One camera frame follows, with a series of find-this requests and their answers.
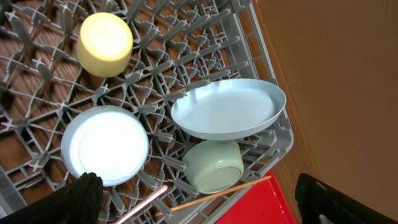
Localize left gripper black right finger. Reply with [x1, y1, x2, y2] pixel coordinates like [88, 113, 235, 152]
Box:
[295, 173, 395, 224]

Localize light blue plate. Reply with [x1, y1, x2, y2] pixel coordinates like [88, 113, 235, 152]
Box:
[170, 78, 286, 141]

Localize green bowl with food scraps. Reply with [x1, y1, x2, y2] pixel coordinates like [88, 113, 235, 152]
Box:
[183, 140, 244, 194]

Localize light blue bowl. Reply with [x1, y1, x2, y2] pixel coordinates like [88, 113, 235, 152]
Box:
[61, 105, 149, 187]

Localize grey dishwasher rack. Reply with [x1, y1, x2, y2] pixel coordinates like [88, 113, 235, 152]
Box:
[1, 1, 293, 223]

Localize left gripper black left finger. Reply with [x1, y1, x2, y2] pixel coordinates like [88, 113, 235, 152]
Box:
[1, 172, 104, 224]

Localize wooden chopstick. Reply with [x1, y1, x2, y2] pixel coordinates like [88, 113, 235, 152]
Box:
[170, 175, 271, 212]

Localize white plastic fork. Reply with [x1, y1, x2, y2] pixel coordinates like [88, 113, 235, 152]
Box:
[112, 185, 168, 224]

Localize red plastic tray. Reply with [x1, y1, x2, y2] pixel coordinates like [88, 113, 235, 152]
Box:
[216, 171, 296, 224]

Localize yellow plastic cup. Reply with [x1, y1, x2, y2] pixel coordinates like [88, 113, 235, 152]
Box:
[76, 12, 134, 78]

